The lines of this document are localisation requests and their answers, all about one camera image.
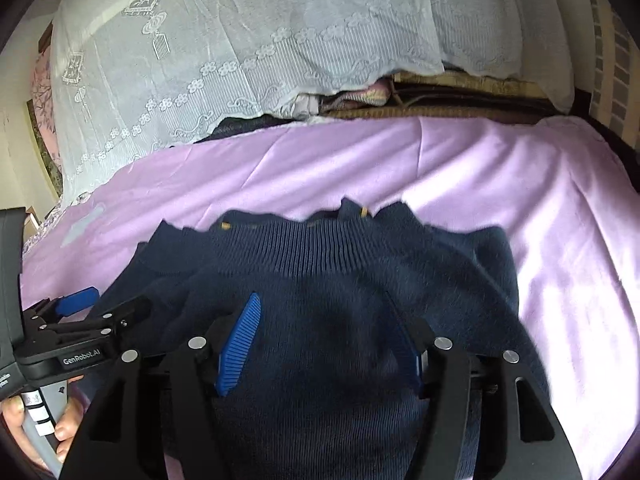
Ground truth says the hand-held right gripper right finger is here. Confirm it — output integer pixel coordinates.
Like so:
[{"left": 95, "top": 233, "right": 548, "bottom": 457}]
[{"left": 384, "top": 305, "right": 583, "bottom": 480}]

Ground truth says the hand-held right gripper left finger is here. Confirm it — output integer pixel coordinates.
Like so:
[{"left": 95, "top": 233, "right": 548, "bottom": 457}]
[{"left": 60, "top": 292, "right": 263, "bottom": 480}]

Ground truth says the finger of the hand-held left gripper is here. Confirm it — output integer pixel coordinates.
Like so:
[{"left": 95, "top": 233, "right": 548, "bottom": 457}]
[
  {"left": 22, "top": 286, "right": 100, "bottom": 322},
  {"left": 37, "top": 296, "right": 153, "bottom": 347}
]

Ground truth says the navy knit cardigan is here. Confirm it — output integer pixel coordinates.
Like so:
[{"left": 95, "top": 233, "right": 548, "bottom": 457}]
[{"left": 80, "top": 197, "right": 551, "bottom": 480}]

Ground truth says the person's left hand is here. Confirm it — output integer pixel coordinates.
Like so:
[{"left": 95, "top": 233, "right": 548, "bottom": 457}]
[{"left": 0, "top": 375, "right": 87, "bottom": 473}]

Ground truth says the purple bed sheet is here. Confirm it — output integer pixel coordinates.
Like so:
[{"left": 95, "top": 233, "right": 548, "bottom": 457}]
[{"left": 22, "top": 115, "right": 640, "bottom": 480}]

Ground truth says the dark folded cloth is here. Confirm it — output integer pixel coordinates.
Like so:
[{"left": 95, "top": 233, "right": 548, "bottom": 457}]
[{"left": 197, "top": 114, "right": 303, "bottom": 143}]

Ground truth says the brown folded blanket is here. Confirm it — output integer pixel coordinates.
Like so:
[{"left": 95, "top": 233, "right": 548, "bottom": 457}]
[{"left": 320, "top": 71, "right": 558, "bottom": 125}]

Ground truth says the pink striped folded cloth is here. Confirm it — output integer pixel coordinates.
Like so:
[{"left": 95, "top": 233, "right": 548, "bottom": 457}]
[{"left": 290, "top": 81, "right": 392, "bottom": 117}]

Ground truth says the white lace cover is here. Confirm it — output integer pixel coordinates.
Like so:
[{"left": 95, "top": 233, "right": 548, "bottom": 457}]
[{"left": 49, "top": 0, "right": 576, "bottom": 207}]

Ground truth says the dark bed frame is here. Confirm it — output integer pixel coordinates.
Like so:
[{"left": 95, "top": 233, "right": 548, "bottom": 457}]
[{"left": 572, "top": 87, "right": 640, "bottom": 188}]

